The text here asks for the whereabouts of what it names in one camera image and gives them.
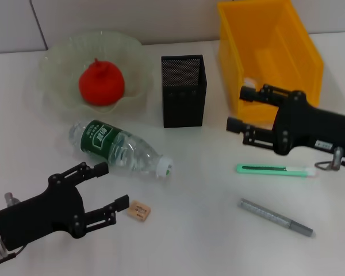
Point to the grey marker pen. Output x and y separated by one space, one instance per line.
270 215

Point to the black mesh pen holder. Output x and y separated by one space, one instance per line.
184 109

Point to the red-orange toy orange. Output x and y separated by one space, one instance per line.
102 83

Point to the yellow plastic bin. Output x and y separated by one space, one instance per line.
276 43

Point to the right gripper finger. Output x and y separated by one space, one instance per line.
246 93
233 124

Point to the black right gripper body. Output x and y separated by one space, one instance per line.
310 126

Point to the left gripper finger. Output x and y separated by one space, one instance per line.
99 169
122 201

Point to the white paper ball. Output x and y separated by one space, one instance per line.
250 82

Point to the clear green-label water bottle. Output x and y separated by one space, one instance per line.
132 155

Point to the green glass fruit plate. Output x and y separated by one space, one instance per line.
63 63

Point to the mint green utility knife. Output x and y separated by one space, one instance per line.
299 171

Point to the small tan eraser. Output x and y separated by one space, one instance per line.
139 212

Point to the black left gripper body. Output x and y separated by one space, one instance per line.
37 218

